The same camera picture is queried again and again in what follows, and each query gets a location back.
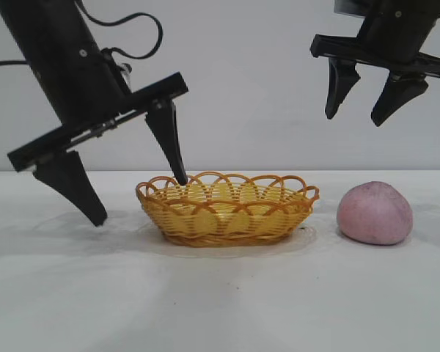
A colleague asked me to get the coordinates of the pink peach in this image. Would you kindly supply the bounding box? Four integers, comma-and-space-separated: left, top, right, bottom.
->
337, 180, 414, 246

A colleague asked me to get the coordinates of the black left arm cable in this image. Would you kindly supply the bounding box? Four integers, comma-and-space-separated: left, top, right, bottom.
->
0, 59, 31, 70

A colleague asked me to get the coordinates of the yellow woven wicker basket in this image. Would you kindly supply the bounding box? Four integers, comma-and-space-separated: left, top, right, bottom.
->
135, 171, 320, 249

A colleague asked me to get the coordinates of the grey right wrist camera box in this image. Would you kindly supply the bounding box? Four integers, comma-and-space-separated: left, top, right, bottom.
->
335, 0, 370, 18

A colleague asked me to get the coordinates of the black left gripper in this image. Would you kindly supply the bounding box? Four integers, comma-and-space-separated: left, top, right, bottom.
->
7, 36, 189, 227

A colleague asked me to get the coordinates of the black looping camera cable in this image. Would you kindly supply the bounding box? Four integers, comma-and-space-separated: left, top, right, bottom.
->
73, 0, 165, 60

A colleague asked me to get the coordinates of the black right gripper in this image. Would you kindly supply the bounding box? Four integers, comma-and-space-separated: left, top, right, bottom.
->
309, 0, 440, 128

